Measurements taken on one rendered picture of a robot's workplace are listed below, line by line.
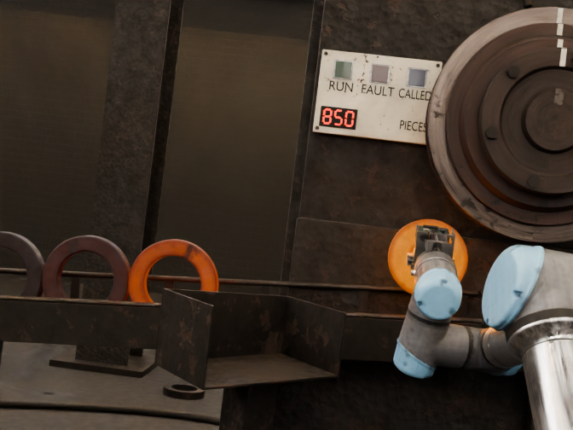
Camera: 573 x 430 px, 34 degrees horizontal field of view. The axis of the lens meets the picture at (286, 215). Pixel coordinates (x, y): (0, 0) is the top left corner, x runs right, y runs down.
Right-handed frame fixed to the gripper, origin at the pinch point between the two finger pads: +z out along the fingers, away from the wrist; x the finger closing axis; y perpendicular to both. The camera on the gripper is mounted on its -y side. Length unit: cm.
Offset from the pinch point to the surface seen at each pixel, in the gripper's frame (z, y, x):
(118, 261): 1, -10, 63
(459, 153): 4.5, 19.0, -4.0
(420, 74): 22.9, 31.7, 4.4
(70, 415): 132, -121, 116
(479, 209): 3.5, 8.2, -9.4
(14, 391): 159, -127, 148
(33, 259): 0, -12, 81
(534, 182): -3.9, 16.4, -17.9
